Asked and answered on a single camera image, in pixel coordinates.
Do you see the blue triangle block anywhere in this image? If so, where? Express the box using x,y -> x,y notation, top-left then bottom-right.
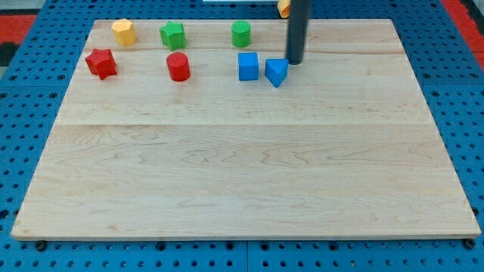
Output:
265,58 -> 289,88

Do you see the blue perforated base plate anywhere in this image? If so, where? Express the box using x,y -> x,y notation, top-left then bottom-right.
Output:
1,1 -> 483,271

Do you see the red cylinder block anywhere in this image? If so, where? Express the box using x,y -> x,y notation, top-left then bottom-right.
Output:
166,52 -> 191,82

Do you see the blue cube block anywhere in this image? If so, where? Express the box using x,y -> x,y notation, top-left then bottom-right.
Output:
237,52 -> 259,81

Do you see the yellow block behind rod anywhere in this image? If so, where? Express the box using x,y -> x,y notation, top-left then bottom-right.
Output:
277,0 -> 290,19

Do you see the green cylinder block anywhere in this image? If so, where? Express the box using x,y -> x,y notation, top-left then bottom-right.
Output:
231,20 -> 251,48

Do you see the green star block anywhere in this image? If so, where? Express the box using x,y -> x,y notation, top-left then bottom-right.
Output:
159,21 -> 186,51

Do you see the red star block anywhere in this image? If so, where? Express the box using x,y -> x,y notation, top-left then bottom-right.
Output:
85,48 -> 117,80

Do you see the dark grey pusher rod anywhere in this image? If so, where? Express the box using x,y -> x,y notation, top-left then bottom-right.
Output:
285,0 -> 312,65

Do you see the yellow hexagon block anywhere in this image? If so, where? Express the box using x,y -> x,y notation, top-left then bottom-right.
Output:
111,19 -> 137,46

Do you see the wooden board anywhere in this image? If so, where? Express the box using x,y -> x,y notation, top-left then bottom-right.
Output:
11,19 -> 481,241

